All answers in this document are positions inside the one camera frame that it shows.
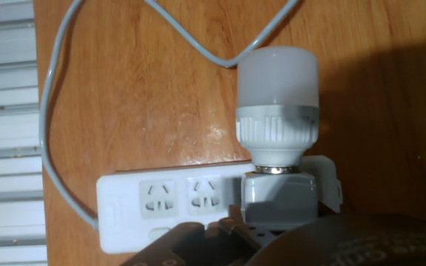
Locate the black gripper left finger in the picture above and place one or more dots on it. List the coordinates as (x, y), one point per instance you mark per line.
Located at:
(213, 242)

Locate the wooden board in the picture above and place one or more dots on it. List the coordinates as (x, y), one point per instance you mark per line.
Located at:
(142, 92)

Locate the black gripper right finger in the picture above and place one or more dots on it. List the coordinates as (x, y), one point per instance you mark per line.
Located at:
(325, 210)

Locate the white power strip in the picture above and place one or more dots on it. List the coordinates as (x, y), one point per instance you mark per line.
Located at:
(124, 229)

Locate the white bulb holder with bulb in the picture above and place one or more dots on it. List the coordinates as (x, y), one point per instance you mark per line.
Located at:
(277, 77)

